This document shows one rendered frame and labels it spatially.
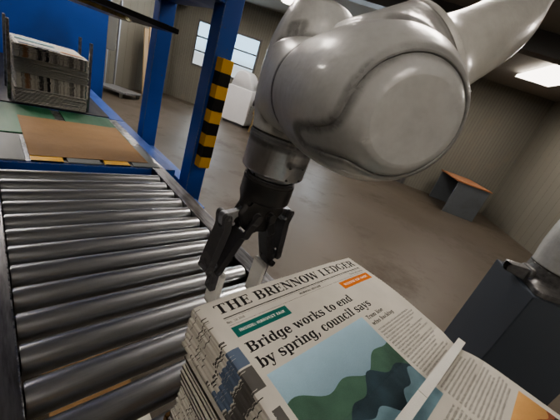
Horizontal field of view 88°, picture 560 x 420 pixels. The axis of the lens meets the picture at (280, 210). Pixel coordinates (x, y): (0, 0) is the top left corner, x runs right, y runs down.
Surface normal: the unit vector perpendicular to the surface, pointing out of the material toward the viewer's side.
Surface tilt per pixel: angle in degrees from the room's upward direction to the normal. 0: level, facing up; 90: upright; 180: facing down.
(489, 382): 3
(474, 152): 90
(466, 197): 90
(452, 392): 3
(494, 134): 90
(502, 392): 3
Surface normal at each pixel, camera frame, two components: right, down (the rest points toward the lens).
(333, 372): 0.33, -0.86
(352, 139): -0.63, 0.55
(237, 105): -0.29, 0.28
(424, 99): 0.07, 0.51
